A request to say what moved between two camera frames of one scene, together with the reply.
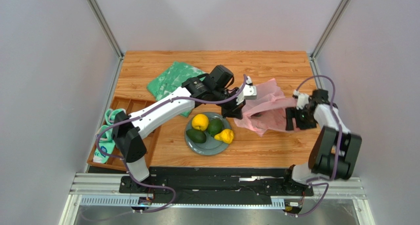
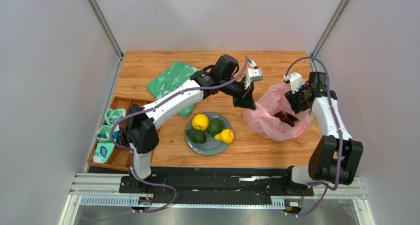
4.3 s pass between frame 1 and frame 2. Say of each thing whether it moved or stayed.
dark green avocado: stayed
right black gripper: moved
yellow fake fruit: stayed
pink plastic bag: moved
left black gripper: moved
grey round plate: stayed
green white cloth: stayed
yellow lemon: stayed
